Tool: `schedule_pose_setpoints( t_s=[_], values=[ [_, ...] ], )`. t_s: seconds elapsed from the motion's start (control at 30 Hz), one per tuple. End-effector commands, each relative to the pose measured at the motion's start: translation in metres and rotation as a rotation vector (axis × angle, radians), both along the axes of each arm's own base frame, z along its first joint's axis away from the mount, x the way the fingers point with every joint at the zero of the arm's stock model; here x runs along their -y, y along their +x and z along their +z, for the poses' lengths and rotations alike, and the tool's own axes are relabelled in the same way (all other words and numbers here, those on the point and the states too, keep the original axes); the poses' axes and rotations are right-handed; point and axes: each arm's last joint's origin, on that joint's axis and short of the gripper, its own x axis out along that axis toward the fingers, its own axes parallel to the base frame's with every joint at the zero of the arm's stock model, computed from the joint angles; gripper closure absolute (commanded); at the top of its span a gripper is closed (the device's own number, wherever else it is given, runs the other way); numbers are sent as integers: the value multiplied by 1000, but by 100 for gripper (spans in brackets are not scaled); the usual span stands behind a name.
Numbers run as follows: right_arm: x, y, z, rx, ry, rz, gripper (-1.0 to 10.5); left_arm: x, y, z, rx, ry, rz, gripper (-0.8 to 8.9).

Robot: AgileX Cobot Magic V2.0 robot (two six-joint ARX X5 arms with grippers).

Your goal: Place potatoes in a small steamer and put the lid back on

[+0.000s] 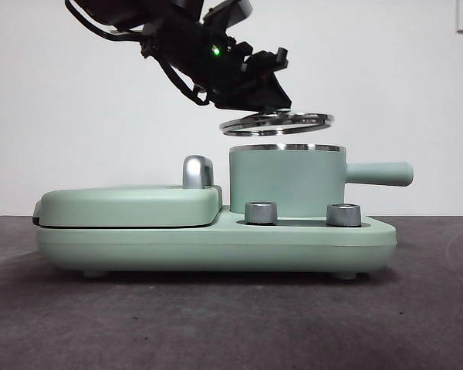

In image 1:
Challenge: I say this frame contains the mint green grill lid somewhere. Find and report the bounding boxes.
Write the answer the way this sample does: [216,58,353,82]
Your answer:
[33,183,225,229]

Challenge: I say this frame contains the chrome grill lid handle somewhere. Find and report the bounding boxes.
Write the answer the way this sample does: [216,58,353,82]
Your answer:
[182,155,216,190]

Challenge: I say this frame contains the mint green breakfast maker base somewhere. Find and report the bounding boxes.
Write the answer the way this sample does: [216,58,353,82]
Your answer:
[35,205,397,280]

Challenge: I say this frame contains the mint green handled pot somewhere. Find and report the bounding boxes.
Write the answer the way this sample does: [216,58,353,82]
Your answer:
[228,143,414,217]

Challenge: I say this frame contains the glass pot lid green knob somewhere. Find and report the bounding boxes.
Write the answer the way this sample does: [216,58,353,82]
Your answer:
[218,109,335,137]

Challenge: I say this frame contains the silver control knob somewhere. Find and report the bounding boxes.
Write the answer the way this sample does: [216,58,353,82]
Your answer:
[245,201,279,225]
[326,203,362,227]

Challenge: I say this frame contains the black cable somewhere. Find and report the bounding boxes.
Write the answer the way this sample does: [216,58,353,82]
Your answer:
[64,0,146,42]
[160,57,213,106]

